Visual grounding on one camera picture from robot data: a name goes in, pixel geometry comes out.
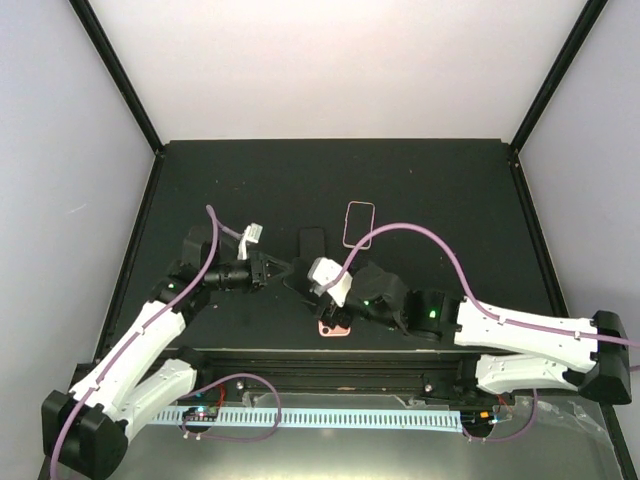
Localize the white slotted cable duct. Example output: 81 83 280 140
150 406 463 433

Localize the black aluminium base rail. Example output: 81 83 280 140
74 349 606 401

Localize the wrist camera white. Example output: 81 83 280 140
237 223 263 260
307 257 353 307

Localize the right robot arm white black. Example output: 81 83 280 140
307 258 632 405

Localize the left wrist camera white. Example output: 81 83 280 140
237 223 263 260

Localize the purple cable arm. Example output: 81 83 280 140
319 222 640 445
49 204 282 480

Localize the pink phone case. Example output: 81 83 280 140
318 321 351 338

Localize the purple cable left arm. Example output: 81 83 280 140
49 204 282 480

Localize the left circuit board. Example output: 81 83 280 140
182 406 218 422

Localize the right circuit board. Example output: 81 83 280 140
460 410 512 427

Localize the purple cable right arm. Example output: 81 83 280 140
319 222 640 445

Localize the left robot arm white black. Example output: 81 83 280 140
41 221 290 479

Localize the black frame post left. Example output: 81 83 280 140
69 0 164 155

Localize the black phone with dual camera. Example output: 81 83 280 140
298 227 326 263

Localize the black frame post right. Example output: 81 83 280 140
510 0 608 154

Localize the circuit board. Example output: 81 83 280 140
460 410 512 427
182 406 218 422

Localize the black frame post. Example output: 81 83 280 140
69 0 164 155
510 0 608 154

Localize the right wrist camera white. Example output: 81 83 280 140
307 257 353 307

